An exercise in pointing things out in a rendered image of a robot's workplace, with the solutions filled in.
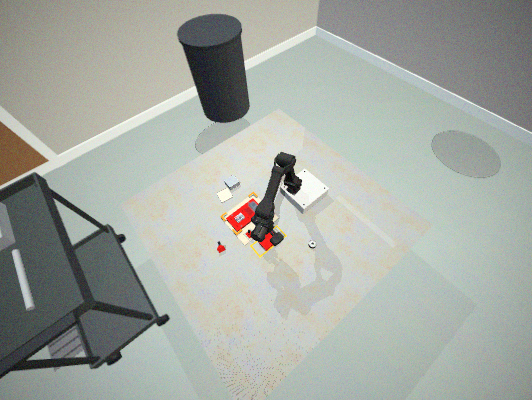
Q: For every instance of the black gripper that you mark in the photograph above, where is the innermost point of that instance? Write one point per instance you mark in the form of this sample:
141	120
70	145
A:
277	237

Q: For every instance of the cream block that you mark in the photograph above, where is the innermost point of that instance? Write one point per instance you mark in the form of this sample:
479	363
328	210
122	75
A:
224	195

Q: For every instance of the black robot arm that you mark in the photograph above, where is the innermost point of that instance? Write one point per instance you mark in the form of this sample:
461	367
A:
265	208

